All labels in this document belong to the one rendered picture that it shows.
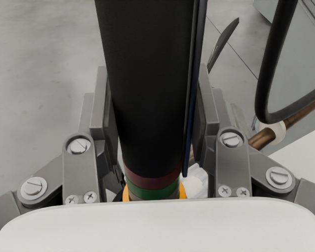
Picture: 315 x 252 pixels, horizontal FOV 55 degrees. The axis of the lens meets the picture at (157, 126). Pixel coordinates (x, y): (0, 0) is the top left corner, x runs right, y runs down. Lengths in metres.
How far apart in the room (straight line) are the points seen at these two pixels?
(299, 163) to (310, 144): 0.04
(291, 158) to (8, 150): 1.96
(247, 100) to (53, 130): 1.48
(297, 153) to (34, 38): 2.91
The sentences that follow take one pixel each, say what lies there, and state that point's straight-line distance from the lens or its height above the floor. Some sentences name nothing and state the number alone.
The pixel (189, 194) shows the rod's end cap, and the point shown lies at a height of 1.45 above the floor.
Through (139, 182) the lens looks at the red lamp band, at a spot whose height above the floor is 1.52.
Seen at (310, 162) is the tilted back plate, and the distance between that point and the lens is 0.64.
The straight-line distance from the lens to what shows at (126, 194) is 0.21.
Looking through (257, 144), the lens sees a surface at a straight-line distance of 0.28.
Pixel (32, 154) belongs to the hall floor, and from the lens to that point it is 2.22.
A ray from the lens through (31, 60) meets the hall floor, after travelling 3.00.
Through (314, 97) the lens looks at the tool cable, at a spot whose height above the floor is 1.46.
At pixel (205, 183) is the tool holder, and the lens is 0.25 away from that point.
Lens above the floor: 1.67
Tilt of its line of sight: 49 degrees down
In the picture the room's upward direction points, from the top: 1 degrees counter-clockwise
